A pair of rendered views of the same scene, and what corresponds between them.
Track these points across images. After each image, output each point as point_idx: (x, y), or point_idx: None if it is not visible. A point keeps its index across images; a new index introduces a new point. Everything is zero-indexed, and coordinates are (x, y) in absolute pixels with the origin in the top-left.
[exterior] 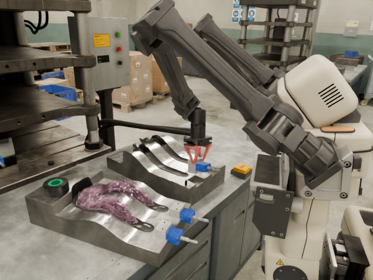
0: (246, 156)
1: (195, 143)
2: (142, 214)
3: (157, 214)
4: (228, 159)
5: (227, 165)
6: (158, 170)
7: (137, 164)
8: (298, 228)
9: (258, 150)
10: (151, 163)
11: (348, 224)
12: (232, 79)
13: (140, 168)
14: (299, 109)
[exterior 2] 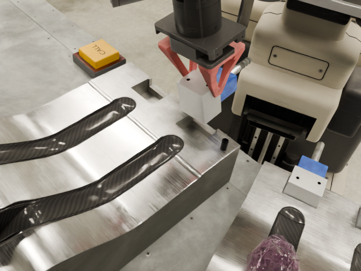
0: (26, 36)
1: (245, 37)
2: (329, 266)
3: (313, 232)
4: (24, 66)
5: (53, 74)
6: (124, 203)
7: (81, 264)
8: (347, 42)
9: (5, 12)
10: (89, 215)
11: (251, 15)
12: None
13: (97, 256)
14: None
